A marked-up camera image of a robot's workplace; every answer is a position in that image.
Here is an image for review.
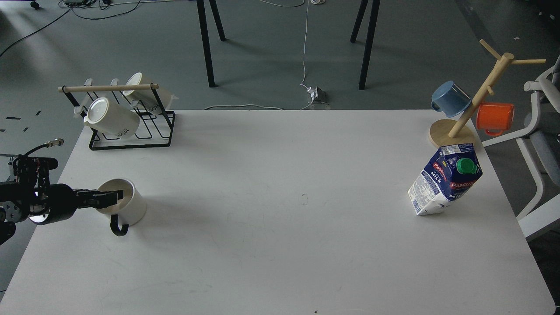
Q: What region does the rear white mug on rack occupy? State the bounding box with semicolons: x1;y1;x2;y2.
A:
122;72;176;116

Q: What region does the blue white milk carton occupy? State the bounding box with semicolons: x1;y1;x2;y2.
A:
408;142;483;217

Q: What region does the wooden mug tree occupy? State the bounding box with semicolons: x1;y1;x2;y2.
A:
429;39;546;147

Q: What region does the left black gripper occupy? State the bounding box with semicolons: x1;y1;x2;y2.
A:
29;184;124;225

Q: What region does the black wire mug rack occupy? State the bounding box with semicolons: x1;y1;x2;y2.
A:
58;80;176;151

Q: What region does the blue cup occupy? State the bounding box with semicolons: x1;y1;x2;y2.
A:
430;80;472;118

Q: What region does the black table leg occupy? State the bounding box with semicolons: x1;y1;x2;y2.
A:
196;0;227;88
350;0;381;90

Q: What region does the grey power socket box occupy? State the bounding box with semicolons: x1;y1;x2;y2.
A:
307;86;328;104

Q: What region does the white chair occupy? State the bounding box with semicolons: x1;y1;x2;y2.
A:
482;60;560;242

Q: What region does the left black table leg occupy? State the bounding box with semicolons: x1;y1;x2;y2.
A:
196;0;227;88

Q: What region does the right black table leg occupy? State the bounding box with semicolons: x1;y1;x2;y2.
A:
350;0;381;90

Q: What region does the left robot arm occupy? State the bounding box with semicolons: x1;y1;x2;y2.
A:
0;138;124;244

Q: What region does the white mug on rack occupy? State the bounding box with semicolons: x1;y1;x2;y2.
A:
83;97;140;138
122;72;176;116

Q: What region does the orange cup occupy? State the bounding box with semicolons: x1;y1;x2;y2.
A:
475;102;515;137

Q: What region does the front white mug on rack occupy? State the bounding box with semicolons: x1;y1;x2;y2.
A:
83;97;140;138

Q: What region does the white mug black handle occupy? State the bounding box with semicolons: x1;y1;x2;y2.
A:
97;178;147;237

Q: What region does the white floor cable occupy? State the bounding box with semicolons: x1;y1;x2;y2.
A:
203;0;325;111

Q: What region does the black floor cable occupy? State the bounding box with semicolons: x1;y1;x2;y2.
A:
0;0;141;57

